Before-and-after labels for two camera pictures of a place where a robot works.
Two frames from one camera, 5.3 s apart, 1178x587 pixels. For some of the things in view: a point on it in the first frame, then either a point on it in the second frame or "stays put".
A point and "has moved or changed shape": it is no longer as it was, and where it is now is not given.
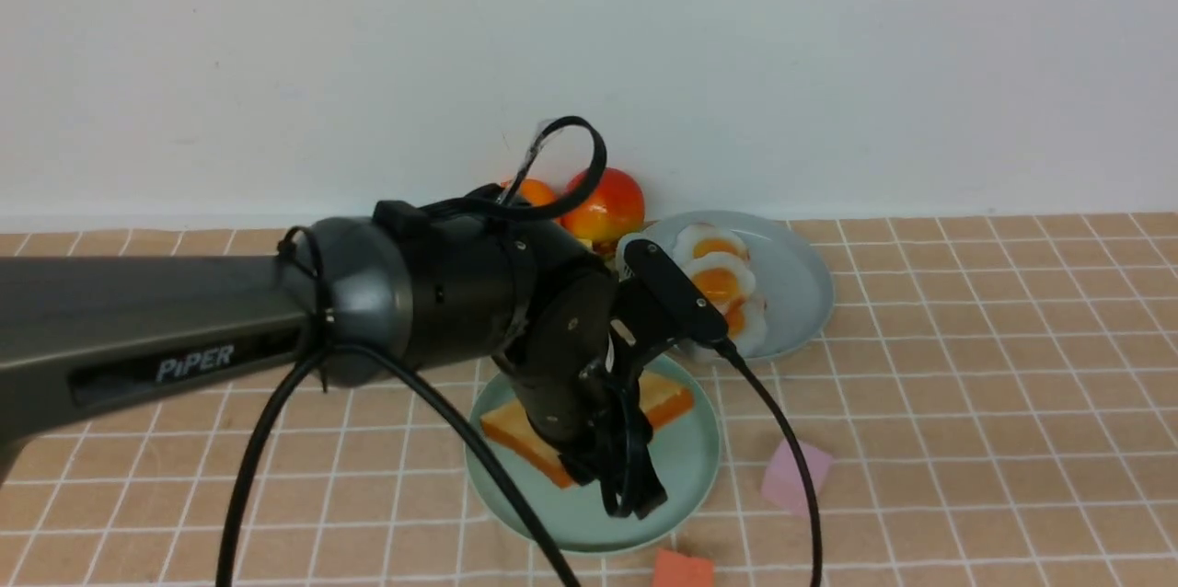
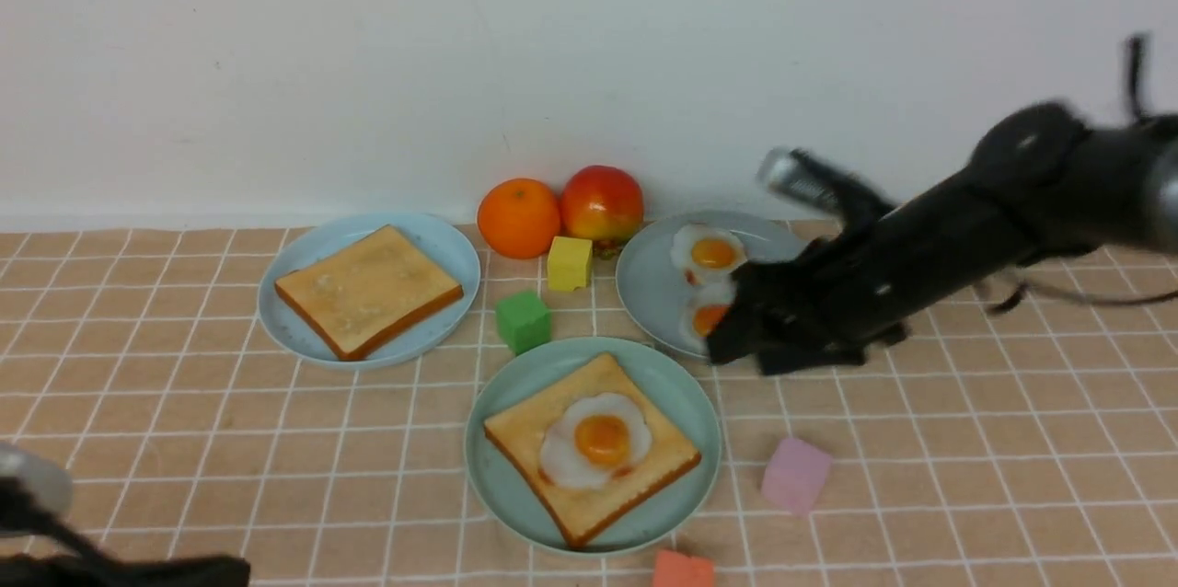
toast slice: x=512 y=430 → x=519 y=433
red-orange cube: x=675 y=569 stays put
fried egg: x=698 y=239 stays put
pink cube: x=783 y=481 stays put
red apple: x=614 y=210 stays put
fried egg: x=722 y=278 has moved or changed shape
